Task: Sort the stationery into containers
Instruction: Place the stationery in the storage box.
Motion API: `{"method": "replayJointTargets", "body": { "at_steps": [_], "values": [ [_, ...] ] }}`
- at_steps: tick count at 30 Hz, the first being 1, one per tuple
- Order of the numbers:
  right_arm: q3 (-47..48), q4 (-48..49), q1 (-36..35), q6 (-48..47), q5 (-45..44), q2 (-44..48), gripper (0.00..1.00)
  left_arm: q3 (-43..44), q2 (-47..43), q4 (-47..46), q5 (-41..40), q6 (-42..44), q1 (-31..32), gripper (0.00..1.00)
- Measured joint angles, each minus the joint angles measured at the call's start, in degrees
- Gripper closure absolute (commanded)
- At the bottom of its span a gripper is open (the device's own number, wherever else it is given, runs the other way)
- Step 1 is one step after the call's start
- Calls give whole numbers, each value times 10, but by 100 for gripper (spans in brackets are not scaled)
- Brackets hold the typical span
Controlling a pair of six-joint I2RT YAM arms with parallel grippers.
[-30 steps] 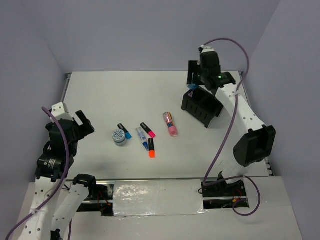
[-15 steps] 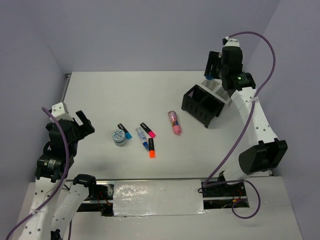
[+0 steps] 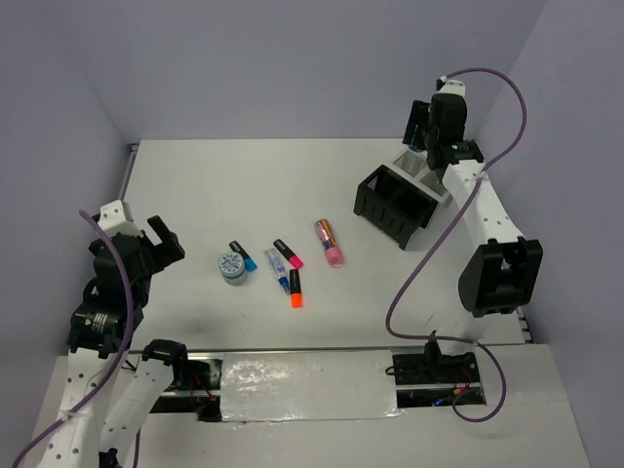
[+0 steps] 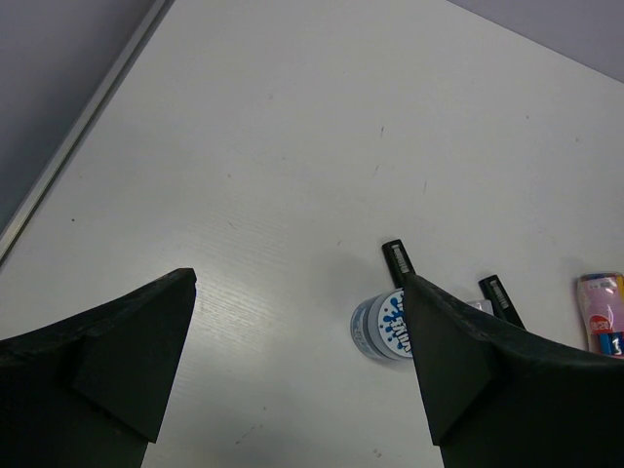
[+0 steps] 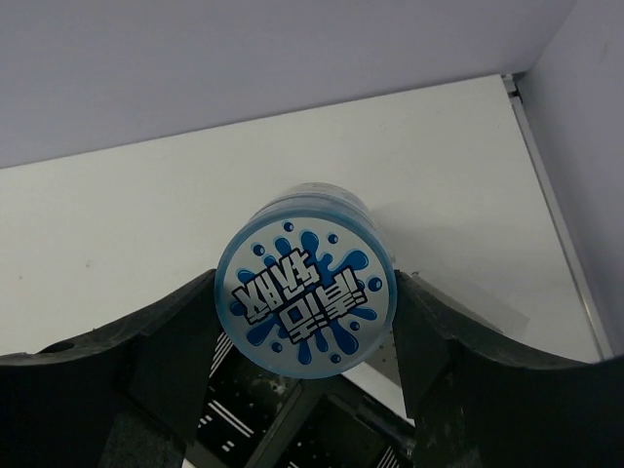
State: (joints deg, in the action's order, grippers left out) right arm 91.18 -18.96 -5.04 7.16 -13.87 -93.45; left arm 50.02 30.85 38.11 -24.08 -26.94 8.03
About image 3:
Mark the white mesh organizer box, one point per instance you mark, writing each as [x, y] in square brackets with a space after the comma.
[412, 166]

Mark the pink cap marker tube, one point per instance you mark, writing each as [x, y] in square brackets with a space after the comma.
[332, 251]

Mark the black slotted organizer box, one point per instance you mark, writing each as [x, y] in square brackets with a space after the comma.
[393, 205]

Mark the blue round tape tub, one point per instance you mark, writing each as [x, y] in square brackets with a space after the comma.
[414, 142]

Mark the blue cap highlighter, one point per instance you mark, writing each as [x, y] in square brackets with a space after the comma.
[236, 247]

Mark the orange cap highlighter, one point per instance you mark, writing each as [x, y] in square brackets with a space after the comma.
[295, 289]

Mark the clear glue bottle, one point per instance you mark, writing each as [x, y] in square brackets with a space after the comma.
[278, 269]

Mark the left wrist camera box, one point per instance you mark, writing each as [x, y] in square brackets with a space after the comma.
[116, 218]

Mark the pink cap highlighter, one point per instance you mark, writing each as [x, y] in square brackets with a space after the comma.
[292, 258]

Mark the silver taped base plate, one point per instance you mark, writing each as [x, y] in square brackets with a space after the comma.
[307, 386]

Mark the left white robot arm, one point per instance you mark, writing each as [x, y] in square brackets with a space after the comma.
[92, 429]

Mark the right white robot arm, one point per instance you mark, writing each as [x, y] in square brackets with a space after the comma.
[501, 273]

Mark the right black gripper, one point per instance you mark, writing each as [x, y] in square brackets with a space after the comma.
[418, 116]

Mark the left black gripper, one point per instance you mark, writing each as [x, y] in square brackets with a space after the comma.
[170, 249]

